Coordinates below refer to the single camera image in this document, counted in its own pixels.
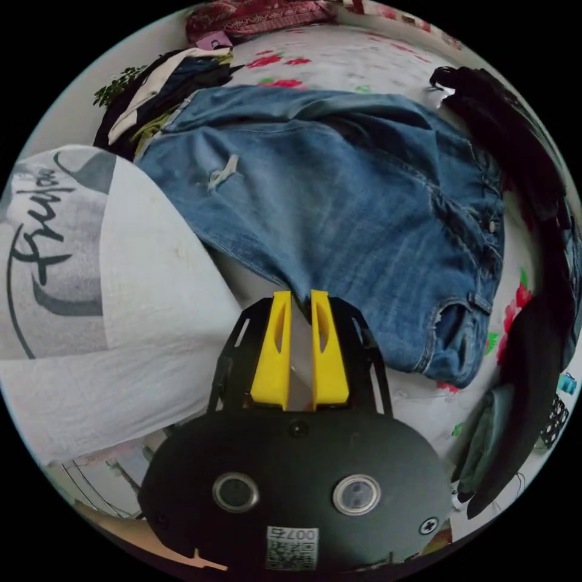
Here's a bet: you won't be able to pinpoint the pile of dark clothes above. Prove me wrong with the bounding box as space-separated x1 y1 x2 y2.
429 65 582 520

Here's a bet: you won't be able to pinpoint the person's body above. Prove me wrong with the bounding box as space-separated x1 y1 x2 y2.
0 144 256 467

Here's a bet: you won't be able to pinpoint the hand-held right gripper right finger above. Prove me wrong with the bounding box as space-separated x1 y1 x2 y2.
310 289 351 407

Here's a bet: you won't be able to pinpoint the red patterned blanket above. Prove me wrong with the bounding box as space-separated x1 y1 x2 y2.
185 0 340 45

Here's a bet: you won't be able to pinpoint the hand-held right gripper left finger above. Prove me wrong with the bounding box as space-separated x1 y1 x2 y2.
250 290 292 406

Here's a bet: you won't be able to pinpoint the blue jeans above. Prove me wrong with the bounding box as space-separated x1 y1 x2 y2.
135 85 506 390

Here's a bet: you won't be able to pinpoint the green plant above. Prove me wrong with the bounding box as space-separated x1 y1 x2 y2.
92 66 147 109

